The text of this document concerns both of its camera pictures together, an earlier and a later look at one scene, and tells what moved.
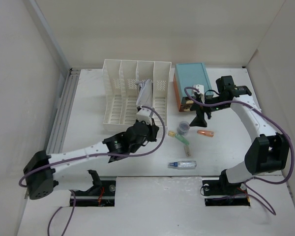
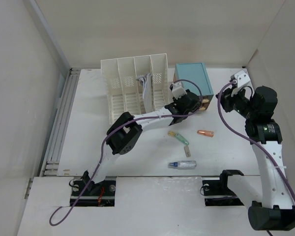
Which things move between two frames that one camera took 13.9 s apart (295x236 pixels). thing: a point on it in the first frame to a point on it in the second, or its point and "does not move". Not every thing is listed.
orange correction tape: x=205 y=133 does not move
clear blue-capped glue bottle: x=187 y=164 does not move
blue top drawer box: x=188 y=74 does not move
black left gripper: x=153 y=129 to x=175 y=101
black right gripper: x=199 y=120 to x=226 y=99
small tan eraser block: x=187 y=151 does not move
